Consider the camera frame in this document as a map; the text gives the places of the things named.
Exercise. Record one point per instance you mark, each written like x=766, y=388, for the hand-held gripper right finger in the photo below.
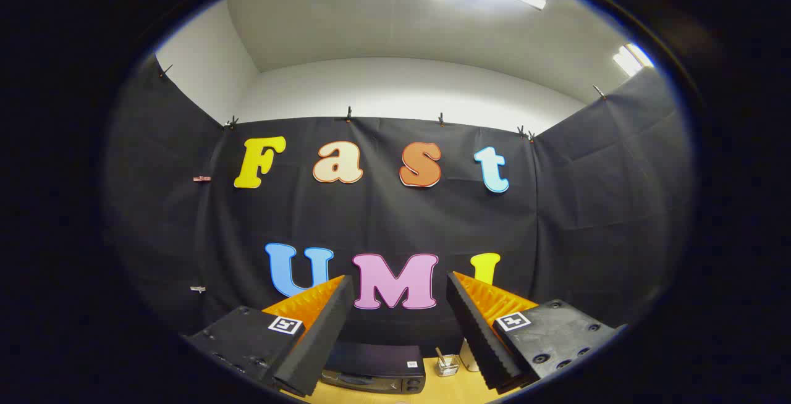
x=479, y=336

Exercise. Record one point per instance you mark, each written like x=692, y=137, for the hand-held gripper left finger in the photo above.
x=327, y=330

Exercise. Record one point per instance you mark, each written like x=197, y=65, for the black toaster oven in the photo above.
x=371, y=361

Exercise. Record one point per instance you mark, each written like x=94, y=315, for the white toaster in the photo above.
x=468, y=357

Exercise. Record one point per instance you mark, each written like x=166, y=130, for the wooden stick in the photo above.
x=440, y=353

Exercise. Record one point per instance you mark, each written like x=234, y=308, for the row of black cloth clips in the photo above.
x=349, y=115

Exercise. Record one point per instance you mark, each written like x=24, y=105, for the small ceiling light panel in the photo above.
x=630, y=58

